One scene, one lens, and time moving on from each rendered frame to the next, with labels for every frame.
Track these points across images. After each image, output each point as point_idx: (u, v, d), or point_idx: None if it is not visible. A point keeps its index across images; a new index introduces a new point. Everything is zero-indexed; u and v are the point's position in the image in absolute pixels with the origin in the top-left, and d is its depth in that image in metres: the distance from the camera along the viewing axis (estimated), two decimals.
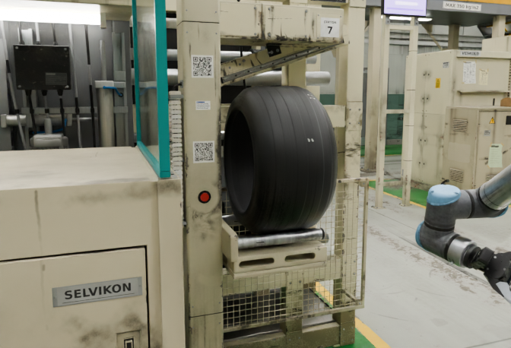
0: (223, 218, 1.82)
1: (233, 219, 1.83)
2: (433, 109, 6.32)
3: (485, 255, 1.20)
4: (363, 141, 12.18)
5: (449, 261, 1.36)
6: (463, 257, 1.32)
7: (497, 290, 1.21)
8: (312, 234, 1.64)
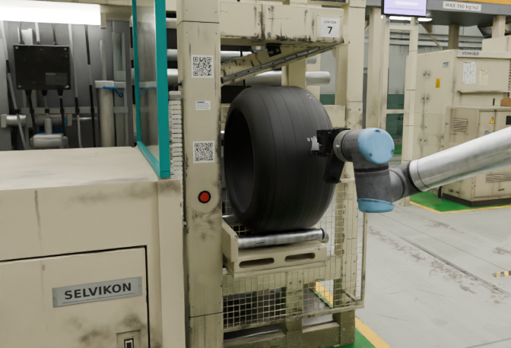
0: (223, 219, 1.82)
1: (233, 219, 1.83)
2: (433, 109, 6.32)
3: (329, 182, 1.35)
4: None
5: (339, 147, 1.22)
6: None
7: (312, 155, 1.40)
8: (312, 235, 1.64)
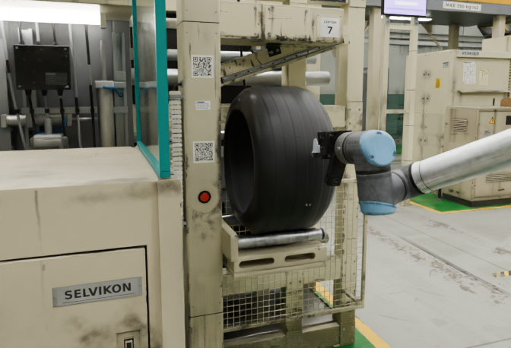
0: None
1: None
2: (433, 109, 6.32)
3: (331, 185, 1.34)
4: None
5: (341, 150, 1.21)
6: None
7: (313, 157, 1.39)
8: None
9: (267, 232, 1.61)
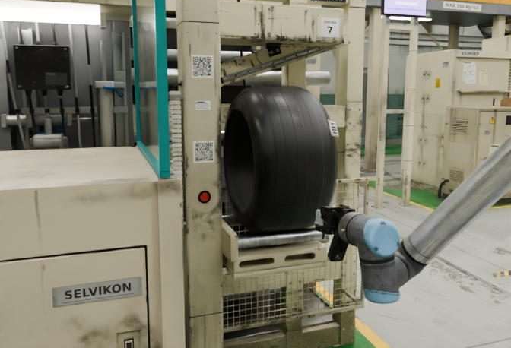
0: None
1: (230, 214, 1.86)
2: (433, 109, 6.32)
3: (334, 260, 1.34)
4: (363, 141, 12.18)
5: (344, 232, 1.21)
6: None
7: (316, 229, 1.39)
8: (309, 228, 1.67)
9: (269, 243, 1.59)
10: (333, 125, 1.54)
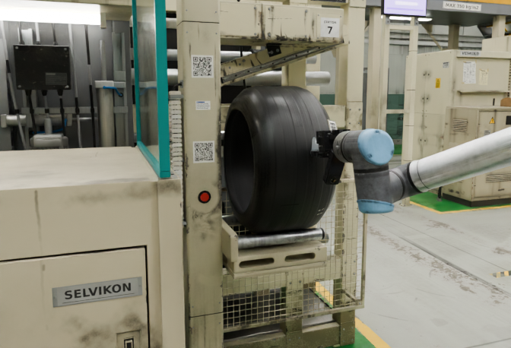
0: None
1: (230, 214, 1.86)
2: (433, 109, 6.32)
3: (329, 183, 1.35)
4: None
5: (339, 148, 1.22)
6: None
7: (312, 156, 1.40)
8: (309, 228, 1.67)
9: (269, 243, 1.59)
10: (333, 125, 1.54)
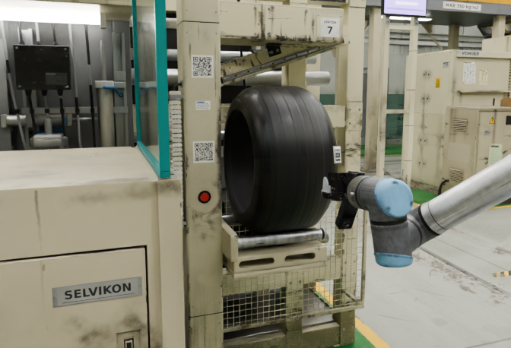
0: (223, 219, 1.82)
1: (233, 219, 1.83)
2: (433, 109, 6.32)
3: (342, 227, 1.29)
4: (363, 141, 12.18)
5: (353, 195, 1.16)
6: None
7: (324, 197, 1.34)
8: (312, 235, 1.64)
9: None
10: (338, 151, 1.52)
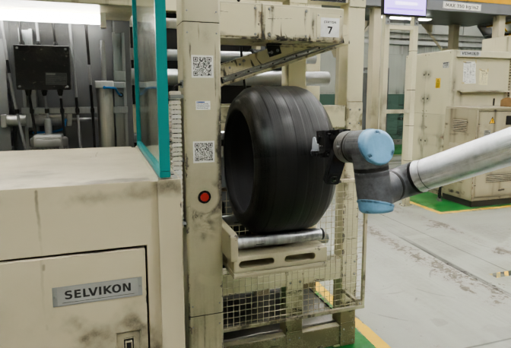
0: (223, 219, 1.82)
1: (233, 220, 1.83)
2: (433, 109, 6.32)
3: (329, 183, 1.35)
4: None
5: (339, 148, 1.22)
6: None
7: (312, 156, 1.40)
8: (312, 236, 1.64)
9: None
10: None
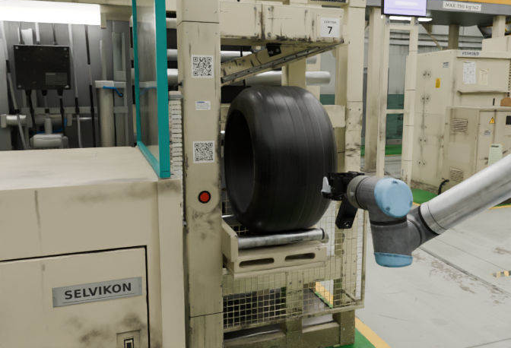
0: None
1: (231, 225, 1.86)
2: (433, 109, 6.32)
3: (342, 227, 1.29)
4: (363, 141, 12.18)
5: (353, 195, 1.16)
6: None
7: (323, 197, 1.34)
8: (309, 240, 1.67)
9: (266, 233, 1.62)
10: None
